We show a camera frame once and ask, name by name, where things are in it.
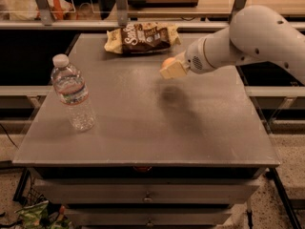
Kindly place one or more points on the grey drawer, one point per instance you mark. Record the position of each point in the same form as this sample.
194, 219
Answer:
148, 217
94, 192

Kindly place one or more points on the lower grey drawer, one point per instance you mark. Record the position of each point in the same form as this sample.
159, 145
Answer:
148, 217

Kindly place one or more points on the upper grey drawer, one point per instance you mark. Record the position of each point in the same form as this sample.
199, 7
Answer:
94, 192

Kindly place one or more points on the brown chip bag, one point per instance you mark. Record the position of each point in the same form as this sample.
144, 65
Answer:
142, 38

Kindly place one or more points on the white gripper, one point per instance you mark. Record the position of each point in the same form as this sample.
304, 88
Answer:
196, 58

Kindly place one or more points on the clear plastic water bottle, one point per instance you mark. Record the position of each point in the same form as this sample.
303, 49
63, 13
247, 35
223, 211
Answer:
69, 85

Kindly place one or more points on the green chip bag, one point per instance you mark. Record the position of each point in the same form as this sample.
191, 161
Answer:
37, 217

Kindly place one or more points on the orange fruit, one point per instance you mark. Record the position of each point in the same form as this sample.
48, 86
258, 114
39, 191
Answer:
167, 62

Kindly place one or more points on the white orange bag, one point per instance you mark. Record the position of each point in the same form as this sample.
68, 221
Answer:
28, 9

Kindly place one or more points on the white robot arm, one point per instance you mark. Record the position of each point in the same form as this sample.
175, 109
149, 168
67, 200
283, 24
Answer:
255, 34

